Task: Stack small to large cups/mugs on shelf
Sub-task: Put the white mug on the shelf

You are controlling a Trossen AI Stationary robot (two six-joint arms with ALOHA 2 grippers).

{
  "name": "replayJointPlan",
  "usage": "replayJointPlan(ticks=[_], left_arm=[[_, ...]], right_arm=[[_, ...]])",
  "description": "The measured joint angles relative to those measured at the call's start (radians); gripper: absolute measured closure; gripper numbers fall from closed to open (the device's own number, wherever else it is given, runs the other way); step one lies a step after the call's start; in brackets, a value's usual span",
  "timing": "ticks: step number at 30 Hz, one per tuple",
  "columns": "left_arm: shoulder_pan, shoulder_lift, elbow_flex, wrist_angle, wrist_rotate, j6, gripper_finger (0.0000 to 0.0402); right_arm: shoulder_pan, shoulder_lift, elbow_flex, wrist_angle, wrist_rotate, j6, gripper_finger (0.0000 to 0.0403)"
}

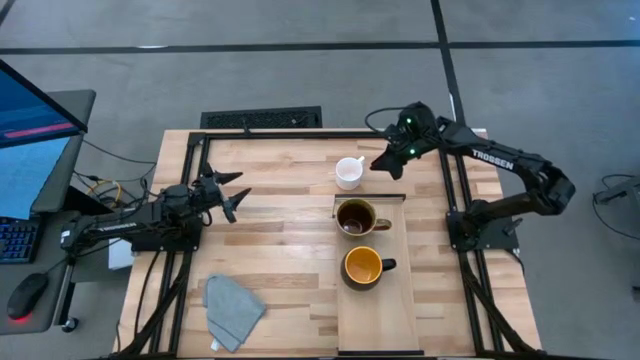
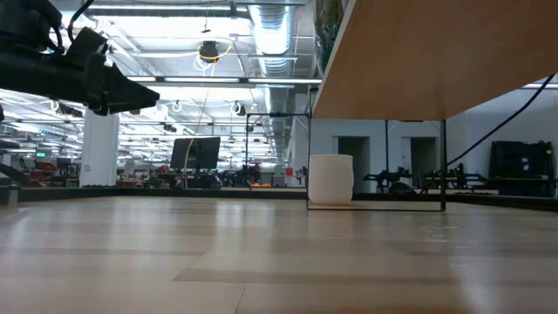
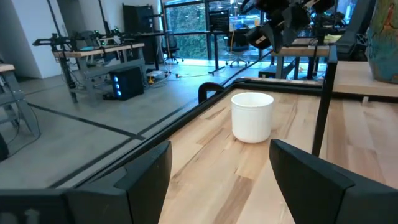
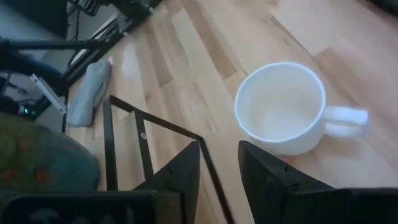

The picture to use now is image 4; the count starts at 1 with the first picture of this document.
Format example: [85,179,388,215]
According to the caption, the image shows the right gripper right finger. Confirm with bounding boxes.
[238,139,335,224]

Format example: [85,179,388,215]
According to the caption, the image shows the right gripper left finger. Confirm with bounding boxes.
[133,140,201,224]

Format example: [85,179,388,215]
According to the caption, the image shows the white mug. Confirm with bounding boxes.
[233,61,369,157]

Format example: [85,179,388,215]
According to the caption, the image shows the large olive green mug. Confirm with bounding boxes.
[0,111,101,200]

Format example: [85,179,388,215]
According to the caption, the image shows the grey cloth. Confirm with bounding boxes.
[66,58,113,128]

